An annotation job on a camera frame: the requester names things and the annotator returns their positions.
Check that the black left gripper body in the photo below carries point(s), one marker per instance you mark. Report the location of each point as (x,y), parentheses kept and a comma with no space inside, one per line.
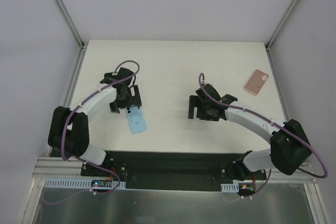
(127,104)

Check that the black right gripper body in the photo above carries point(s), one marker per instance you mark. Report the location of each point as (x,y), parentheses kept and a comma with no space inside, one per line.
(197,111)

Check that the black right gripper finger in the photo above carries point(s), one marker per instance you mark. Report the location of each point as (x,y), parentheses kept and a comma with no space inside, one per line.
(206,117)
(193,106)

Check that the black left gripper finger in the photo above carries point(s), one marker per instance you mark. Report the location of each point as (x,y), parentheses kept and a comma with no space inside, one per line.
(114,108)
(130,97)

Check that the light blue phone case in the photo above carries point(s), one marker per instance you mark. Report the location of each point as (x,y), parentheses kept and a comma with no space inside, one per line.
(136,120)

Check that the pink phone case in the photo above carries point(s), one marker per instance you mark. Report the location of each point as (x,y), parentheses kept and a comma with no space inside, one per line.
(255,82)

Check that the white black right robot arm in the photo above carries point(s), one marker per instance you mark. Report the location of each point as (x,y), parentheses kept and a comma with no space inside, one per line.
(288,143)

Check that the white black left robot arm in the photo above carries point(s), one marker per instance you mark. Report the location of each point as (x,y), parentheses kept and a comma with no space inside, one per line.
(69,129)

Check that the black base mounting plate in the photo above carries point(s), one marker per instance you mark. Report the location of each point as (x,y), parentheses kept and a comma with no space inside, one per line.
(167,171)

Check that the right white cable duct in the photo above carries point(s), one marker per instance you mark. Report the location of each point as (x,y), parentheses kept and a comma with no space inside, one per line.
(230,188)

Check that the white cable duct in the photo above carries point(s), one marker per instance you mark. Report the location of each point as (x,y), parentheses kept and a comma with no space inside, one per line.
(230,188)
(96,184)

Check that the left white cable duct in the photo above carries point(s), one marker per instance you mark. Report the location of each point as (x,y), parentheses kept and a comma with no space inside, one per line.
(96,184)

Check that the left aluminium corner post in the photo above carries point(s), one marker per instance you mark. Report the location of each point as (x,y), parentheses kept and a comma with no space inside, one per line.
(70,23)

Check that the aluminium corner post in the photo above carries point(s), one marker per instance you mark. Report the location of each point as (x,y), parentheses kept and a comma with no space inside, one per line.
(284,19)
(70,23)

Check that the right aluminium corner post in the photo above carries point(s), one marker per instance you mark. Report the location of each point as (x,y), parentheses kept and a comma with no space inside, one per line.
(284,19)

